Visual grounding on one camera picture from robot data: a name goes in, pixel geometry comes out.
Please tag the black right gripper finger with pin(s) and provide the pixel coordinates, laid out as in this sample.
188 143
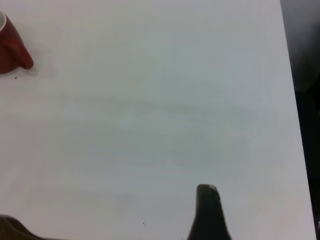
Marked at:
210 215

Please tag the red ceramic mug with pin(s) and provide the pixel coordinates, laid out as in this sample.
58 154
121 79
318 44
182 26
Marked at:
10 47

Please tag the dark base panel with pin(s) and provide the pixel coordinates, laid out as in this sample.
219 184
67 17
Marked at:
12 228

